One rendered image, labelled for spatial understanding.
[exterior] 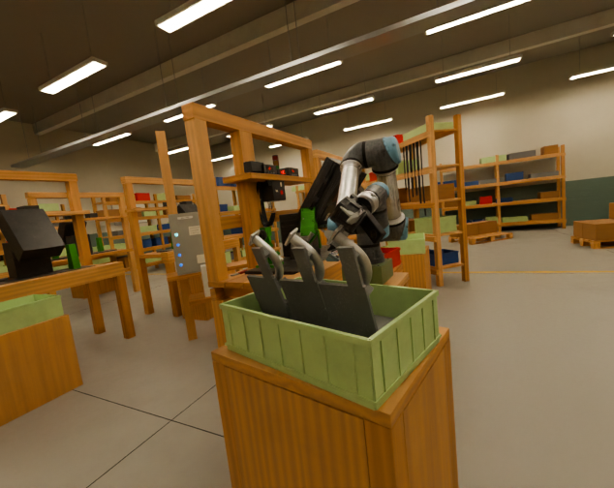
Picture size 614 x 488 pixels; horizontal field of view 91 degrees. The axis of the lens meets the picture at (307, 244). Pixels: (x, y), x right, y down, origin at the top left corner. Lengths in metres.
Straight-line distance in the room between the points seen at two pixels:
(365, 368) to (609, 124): 11.09
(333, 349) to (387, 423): 0.19
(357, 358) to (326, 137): 11.39
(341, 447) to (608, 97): 11.27
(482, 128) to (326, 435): 10.58
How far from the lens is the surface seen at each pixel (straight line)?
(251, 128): 2.38
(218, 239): 1.94
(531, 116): 11.23
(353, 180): 1.25
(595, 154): 11.41
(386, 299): 1.13
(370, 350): 0.72
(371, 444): 0.87
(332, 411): 0.88
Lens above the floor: 1.26
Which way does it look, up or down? 6 degrees down
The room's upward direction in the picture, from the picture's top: 6 degrees counter-clockwise
